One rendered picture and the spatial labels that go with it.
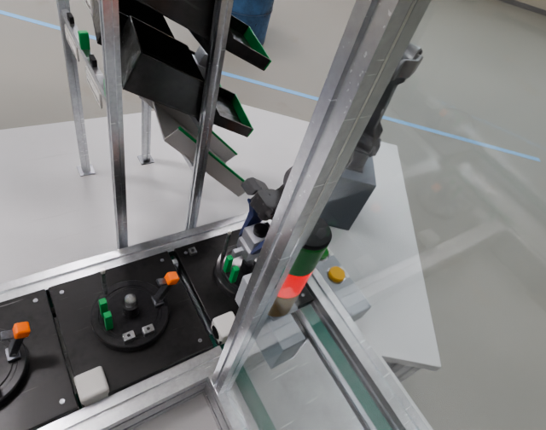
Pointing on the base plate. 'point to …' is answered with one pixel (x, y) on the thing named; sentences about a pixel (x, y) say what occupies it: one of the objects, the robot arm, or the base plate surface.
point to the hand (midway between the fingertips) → (258, 233)
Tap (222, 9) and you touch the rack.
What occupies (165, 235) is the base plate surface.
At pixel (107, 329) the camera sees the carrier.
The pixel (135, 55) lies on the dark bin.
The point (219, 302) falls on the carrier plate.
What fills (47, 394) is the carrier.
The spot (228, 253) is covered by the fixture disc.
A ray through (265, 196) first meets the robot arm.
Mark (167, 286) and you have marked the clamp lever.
